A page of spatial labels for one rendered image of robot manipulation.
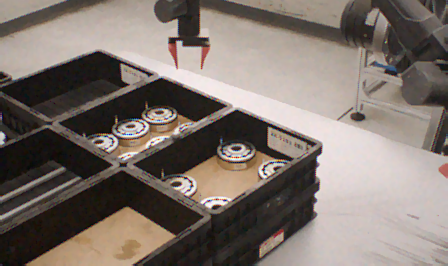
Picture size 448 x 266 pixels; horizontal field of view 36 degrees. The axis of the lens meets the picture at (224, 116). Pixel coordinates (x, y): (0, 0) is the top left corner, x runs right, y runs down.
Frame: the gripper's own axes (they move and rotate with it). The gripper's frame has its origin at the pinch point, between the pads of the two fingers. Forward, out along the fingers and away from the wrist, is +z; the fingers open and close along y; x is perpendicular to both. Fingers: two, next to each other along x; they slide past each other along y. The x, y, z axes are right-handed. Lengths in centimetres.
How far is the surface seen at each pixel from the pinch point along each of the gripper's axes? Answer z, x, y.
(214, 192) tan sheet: 23.9, -23.5, 6.0
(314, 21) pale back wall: 85, 279, 85
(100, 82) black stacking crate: 23, 41, -29
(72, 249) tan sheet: 25, -43, -26
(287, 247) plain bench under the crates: 37, -29, 24
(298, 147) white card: 16.4, -14.7, 27.6
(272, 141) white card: 18.0, -8.6, 21.7
